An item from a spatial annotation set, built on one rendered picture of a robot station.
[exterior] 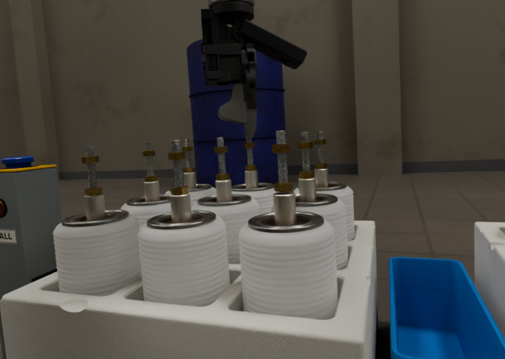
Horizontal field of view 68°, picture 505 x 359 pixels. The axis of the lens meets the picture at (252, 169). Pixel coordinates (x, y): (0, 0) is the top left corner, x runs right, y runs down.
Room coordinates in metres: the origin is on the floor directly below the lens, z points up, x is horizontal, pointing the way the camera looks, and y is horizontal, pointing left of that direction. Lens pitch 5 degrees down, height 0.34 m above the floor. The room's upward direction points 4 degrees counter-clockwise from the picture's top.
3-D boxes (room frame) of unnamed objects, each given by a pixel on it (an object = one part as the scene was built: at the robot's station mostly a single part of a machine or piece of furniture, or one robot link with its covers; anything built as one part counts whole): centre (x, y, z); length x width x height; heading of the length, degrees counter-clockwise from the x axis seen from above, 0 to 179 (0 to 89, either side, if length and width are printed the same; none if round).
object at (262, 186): (0.63, 0.00, 0.25); 0.08 x 0.08 x 0.01
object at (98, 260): (0.45, 0.19, 0.16); 0.10 x 0.10 x 0.18
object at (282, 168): (0.37, -0.03, 0.31); 0.01 x 0.01 x 0.08
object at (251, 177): (0.63, 0.00, 0.26); 0.02 x 0.02 x 0.03
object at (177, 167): (0.41, 0.08, 0.30); 0.01 x 0.01 x 0.08
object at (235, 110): (0.61, 0.02, 0.38); 0.06 x 0.03 x 0.09; 97
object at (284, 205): (0.37, -0.03, 0.26); 0.02 x 0.02 x 0.03
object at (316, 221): (0.37, -0.03, 0.25); 0.08 x 0.08 x 0.01
